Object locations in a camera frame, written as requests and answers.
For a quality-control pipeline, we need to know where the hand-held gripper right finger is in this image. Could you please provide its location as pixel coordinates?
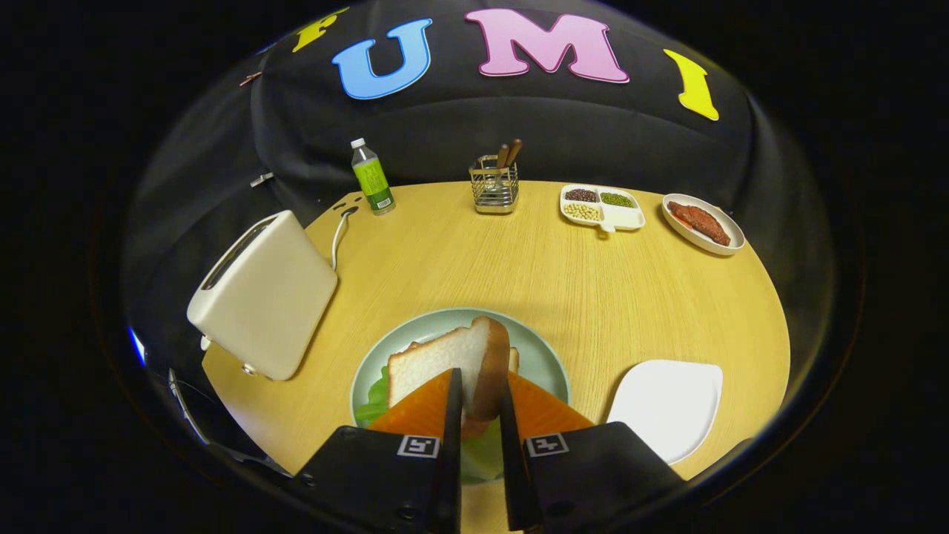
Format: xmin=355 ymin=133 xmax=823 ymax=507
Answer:
xmin=498 ymin=371 xmax=687 ymax=533

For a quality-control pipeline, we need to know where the green-label plastic bottle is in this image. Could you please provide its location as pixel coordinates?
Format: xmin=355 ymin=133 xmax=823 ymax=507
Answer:
xmin=350 ymin=138 xmax=397 ymax=217

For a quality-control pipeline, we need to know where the black backdrop cloth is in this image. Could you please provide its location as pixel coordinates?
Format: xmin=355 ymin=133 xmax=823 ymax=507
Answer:
xmin=122 ymin=0 xmax=839 ymax=461

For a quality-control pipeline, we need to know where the square white toast slice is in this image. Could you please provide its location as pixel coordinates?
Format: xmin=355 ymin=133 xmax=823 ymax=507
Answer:
xmin=404 ymin=340 xmax=520 ymax=374

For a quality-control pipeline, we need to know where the white square plate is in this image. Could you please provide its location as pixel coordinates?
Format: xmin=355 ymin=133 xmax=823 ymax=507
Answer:
xmin=606 ymin=359 xmax=724 ymax=466

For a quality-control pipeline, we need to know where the white toaster cable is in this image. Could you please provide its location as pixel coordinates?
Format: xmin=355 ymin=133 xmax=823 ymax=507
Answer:
xmin=331 ymin=206 xmax=360 ymax=271

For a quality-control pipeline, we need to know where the white divided dish with beans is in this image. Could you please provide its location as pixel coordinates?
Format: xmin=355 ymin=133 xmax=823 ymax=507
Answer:
xmin=559 ymin=183 xmax=647 ymax=234

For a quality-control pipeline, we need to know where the pale green round plate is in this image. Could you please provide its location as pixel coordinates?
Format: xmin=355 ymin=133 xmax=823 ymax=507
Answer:
xmin=349 ymin=307 xmax=572 ymax=487

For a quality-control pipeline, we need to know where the brown-crust bread slice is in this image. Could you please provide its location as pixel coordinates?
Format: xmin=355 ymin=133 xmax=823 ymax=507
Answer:
xmin=387 ymin=315 xmax=512 ymax=423

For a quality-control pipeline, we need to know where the white toaster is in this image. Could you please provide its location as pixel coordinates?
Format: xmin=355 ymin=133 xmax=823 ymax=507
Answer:
xmin=186 ymin=209 xmax=340 ymax=382

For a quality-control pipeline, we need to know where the white oval plate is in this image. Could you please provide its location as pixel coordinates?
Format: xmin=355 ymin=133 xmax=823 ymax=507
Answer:
xmin=661 ymin=193 xmax=746 ymax=257

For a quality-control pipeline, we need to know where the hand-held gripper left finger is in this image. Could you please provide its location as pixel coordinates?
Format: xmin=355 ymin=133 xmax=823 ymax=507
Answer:
xmin=291 ymin=367 xmax=464 ymax=534

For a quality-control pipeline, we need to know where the metal wire utensil holder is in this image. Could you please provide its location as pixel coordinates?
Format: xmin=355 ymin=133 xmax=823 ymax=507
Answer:
xmin=469 ymin=154 xmax=520 ymax=216

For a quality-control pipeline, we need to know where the green lettuce leaf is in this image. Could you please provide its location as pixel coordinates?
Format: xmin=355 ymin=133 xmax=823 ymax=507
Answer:
xmin=354 ymin=365 xmax=505 ymax=483

